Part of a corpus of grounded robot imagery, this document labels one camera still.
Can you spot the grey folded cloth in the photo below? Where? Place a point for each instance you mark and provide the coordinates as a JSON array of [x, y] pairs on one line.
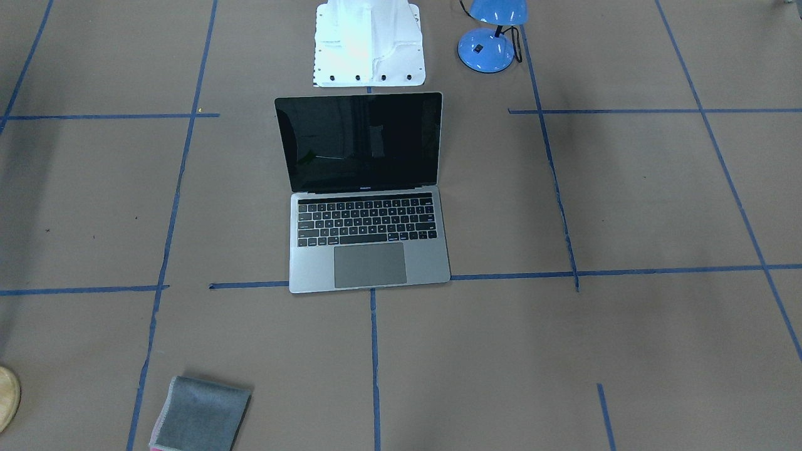
[[199, 415]]

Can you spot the silver laptop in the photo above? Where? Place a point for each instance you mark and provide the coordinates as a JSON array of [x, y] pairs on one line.
[[365, 209]]

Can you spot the round wooden stand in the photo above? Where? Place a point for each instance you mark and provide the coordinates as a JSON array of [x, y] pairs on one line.
[[11, 396]]

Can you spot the blue desk lamp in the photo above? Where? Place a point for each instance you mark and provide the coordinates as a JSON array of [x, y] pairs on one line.
[[489, 51]]

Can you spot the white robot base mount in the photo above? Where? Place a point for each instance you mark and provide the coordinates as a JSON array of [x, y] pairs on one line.
[[368, 43]]

